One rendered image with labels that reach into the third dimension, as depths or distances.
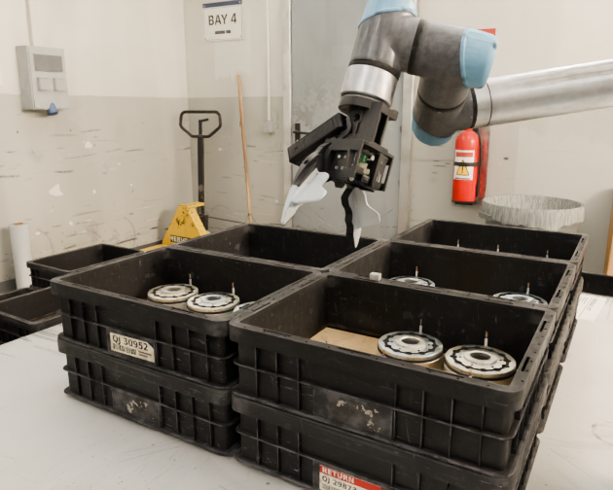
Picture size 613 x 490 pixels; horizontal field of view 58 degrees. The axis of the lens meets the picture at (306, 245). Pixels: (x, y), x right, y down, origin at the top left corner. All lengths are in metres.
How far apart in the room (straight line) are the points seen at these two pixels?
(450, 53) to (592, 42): 3.04
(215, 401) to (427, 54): 0.58
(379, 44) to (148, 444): 0.71
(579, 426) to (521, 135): 2.93
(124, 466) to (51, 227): 3.54
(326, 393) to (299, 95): 3.84
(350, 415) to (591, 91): 0.62
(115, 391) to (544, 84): 0.86
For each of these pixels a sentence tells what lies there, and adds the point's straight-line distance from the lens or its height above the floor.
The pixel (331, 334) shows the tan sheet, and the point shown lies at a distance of 1.01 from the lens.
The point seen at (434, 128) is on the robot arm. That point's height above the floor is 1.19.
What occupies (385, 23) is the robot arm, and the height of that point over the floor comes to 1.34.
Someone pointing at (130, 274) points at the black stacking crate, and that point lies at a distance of 1.19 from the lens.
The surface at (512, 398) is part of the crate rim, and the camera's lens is 0.66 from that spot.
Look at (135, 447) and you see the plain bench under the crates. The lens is 0.98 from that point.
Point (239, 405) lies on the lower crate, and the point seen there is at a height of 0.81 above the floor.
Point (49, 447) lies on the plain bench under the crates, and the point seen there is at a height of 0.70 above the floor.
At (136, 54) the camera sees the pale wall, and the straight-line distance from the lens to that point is 4.87.
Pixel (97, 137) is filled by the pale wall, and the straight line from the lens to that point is 4.58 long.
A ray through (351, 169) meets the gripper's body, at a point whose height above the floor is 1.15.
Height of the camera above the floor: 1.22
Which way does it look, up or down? 14 degrees down
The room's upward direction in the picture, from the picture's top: straight up
